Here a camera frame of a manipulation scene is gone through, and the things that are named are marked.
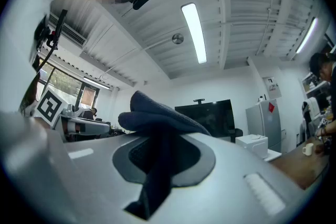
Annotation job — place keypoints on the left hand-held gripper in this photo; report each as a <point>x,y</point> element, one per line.
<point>50,107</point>

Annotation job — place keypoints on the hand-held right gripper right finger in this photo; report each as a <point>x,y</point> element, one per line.
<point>225,191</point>

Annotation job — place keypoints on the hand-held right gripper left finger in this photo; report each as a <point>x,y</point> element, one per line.
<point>99,181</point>

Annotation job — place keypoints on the dark blue cloth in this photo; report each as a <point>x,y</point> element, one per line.
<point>160,118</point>

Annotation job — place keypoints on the black office chair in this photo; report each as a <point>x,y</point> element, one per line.
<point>235,134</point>

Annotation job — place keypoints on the window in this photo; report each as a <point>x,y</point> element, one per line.
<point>65,84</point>

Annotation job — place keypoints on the long ceiling light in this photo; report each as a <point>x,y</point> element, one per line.
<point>306,35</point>
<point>96,83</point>
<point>194,32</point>

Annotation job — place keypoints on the white box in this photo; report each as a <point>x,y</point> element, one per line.
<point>252,143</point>

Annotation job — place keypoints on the large black television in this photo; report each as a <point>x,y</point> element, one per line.
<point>207,116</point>

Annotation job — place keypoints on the grey refrigerator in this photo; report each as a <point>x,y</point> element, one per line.
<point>264,124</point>

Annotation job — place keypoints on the white air conditioner vent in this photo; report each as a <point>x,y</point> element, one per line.
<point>68,32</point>

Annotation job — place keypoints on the white cup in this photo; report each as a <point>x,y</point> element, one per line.
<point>308,149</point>

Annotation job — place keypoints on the red sticker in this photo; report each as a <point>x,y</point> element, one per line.
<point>271,107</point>

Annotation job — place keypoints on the person's white shirt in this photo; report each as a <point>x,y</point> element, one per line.
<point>71,8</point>

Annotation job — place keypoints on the white shelf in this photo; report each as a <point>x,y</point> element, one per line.
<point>313,86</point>

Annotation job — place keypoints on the round metal ceiling fixture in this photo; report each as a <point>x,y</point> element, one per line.
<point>177,38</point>

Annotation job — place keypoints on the black camera on television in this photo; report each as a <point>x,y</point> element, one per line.
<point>199,100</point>

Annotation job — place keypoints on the white wall poster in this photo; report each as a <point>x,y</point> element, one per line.
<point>273,87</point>

